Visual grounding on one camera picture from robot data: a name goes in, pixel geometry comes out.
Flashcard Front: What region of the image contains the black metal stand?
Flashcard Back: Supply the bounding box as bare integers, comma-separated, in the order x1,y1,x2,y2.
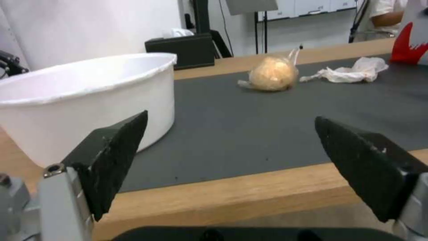
225,0,279,55

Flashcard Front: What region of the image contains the person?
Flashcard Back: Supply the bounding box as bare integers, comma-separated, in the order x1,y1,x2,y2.
347,0,409,43

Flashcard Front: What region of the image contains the white round takeout bag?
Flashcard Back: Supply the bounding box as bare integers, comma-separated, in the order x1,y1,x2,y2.
0,52,178,168

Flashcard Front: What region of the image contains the black tissue box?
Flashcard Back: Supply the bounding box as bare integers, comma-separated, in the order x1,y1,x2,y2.
144,28,215,71

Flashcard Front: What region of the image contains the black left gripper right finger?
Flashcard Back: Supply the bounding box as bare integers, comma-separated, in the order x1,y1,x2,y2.
314,116,428,241

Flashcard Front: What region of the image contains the dark grey table mat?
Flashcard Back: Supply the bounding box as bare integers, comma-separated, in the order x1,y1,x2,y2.
117,54,428,193

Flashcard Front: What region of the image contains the crumpled white plastic wrapper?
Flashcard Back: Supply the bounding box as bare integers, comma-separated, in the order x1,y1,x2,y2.
299,57,390,83

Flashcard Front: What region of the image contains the bagged tan food ball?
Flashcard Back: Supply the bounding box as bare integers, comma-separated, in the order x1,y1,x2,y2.
237,48,301,92

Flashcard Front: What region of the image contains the white drawer cabinet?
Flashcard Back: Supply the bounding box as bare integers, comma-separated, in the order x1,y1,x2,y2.
257,0,367,22

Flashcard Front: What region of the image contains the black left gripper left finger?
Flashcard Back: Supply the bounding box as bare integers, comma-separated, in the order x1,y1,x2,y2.
0,110,149,241

